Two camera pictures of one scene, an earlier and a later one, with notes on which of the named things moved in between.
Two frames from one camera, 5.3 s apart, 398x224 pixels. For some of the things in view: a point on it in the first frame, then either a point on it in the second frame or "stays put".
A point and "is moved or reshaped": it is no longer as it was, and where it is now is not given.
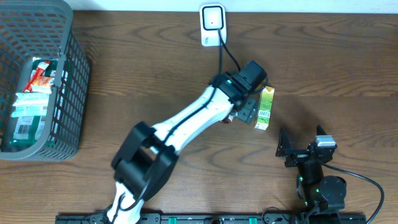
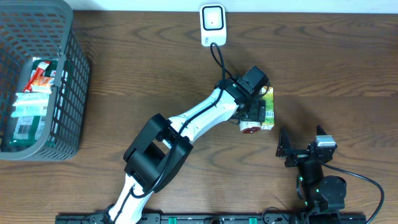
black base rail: (219, 218) stays put
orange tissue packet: (42, 84) stays put
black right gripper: (284, 150) stays put
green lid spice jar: (229, 120) is moved or reshaped
